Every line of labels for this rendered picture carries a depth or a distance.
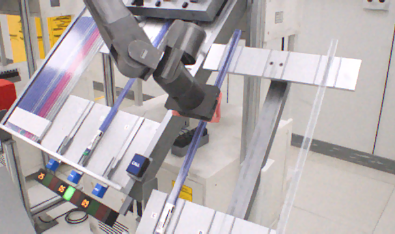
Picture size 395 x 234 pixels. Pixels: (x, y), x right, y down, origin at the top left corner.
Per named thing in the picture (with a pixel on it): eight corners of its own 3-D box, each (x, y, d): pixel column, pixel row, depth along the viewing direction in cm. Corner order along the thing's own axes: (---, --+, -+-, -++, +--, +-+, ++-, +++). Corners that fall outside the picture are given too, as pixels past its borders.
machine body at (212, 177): (204, 316, 137) (205, 178, 115) (91, 241, 177) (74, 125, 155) (280, 231, 185) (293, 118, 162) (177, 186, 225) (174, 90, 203)
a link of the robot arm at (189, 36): (118, 69, 67) (124, 54, 59) (143, 18, 70) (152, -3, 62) (176, 97, 70) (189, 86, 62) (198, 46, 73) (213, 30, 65)
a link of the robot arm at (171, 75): (144, 78, 63) (171, 83, 60) (159, 45, 65) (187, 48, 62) (163, 97, 69) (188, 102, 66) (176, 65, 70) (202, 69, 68)
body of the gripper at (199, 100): (179, 83, 77) (163, 65, 71) (222, 90, 72) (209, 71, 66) (167, 111, 75) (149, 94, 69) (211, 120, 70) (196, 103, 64)
